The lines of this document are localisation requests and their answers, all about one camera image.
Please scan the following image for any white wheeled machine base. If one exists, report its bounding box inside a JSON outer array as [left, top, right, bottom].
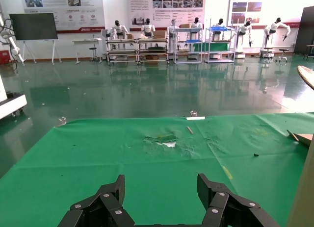
[[0, 72, 28, 120]]

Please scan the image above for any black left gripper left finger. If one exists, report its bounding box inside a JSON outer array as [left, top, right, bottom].
[[57, 174, 136, 227]]

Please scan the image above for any wall poster with red band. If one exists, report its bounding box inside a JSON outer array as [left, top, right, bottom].
[[20, 0, 106, 34]]

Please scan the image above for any green tablecloth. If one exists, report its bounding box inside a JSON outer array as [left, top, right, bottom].
[[0, 111, 314, 227]]

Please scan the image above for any yellow tape strip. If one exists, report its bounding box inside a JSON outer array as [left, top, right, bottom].
[[222, 166, 234, 180]]

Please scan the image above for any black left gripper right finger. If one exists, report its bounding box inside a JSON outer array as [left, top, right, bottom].
[[197, 173, 281, 227]]

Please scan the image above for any black round stool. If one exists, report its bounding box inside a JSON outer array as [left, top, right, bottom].
[[275, 48, 290, 64], [88, 47, 98, 63]]

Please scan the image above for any white metal shelf rack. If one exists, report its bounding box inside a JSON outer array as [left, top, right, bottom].
[[173, 27, 203, 64], [204, 19, 236, 64]]

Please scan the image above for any white standing table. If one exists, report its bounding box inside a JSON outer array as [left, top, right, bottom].
[[72, 37, 103, 65]]

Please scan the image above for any large cardboard carton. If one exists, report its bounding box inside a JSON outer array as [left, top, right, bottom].
[[286, 65, 314, 227]]

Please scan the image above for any metal pipe shelf rack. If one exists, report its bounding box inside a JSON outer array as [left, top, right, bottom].
[[105, 37, 140, 66], [137, 37, 170, 66]]

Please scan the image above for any red box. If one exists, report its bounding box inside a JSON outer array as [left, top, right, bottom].
[[0, 50, 12, 65]]

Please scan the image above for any wall poster with photo row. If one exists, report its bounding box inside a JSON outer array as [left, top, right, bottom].
[[126, 0, 206, 32]]

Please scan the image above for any wall poster with dark photos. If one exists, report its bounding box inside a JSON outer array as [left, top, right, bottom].
[[227, 0, 301, 29]]

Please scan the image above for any black display on stand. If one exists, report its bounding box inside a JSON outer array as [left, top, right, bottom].
[[9, 13, 62, 65]]

